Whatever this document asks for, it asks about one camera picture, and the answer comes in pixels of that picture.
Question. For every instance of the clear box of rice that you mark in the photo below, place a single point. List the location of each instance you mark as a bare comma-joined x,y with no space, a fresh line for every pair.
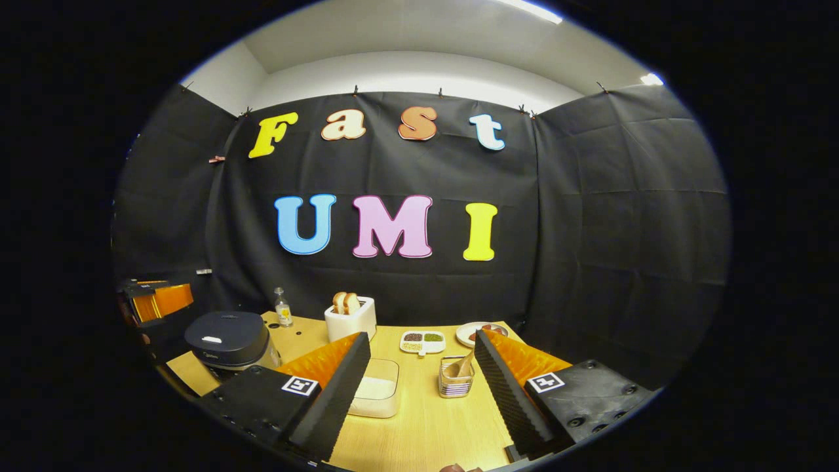
377,393

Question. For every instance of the white divided bean dish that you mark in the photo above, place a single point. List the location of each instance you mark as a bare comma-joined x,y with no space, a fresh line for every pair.
423,343

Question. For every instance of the small glass bottle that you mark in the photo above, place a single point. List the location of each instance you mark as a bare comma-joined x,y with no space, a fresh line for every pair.
283,313

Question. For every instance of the black backdrop cloth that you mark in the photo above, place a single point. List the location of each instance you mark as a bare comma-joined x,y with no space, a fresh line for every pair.
590,196

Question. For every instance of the wooden spoon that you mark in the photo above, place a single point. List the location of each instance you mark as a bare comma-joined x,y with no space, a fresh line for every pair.
461,367

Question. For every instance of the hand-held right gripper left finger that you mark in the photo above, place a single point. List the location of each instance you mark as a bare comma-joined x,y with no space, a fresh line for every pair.
341,393

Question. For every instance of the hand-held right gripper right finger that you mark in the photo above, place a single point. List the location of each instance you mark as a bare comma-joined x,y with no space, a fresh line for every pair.
508,393

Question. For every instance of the white toaster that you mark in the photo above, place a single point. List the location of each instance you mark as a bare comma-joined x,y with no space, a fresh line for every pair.
351,324

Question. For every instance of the long ceiling light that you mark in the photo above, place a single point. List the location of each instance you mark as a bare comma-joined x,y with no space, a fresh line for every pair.
531,10

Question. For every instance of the dark grey rice cooker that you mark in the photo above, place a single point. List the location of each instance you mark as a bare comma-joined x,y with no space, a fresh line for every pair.
226,337

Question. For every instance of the toast slice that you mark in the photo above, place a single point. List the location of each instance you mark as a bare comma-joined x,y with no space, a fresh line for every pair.
338,303
352,303

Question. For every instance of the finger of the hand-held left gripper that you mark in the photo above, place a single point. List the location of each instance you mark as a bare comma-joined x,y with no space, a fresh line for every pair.
167,301

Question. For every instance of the small ceiling light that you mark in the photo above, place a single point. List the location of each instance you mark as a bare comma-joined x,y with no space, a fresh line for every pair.
651,78

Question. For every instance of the white round plate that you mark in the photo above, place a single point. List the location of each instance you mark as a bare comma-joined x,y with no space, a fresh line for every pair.
462,334

